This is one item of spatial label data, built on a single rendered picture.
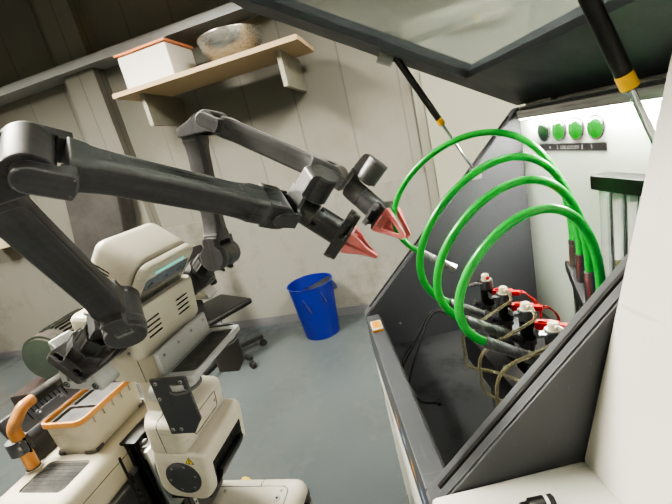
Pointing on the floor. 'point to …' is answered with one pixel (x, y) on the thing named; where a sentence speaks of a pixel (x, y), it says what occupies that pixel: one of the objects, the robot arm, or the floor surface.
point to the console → (641, 346)
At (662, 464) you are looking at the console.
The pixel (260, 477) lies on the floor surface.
